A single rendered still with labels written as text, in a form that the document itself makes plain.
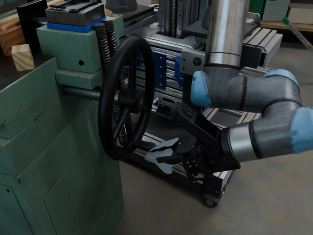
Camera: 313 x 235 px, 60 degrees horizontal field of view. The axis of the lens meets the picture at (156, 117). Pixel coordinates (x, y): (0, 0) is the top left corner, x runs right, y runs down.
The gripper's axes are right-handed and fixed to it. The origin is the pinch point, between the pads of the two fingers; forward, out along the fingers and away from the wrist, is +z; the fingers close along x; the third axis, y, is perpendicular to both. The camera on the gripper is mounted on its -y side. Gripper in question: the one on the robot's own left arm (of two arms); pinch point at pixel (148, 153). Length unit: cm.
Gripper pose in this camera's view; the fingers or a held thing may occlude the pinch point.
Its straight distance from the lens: 64.5
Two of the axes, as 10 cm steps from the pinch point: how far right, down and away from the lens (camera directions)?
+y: 4.7, 8.0, 3.8
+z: -8.2, 2.4, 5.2
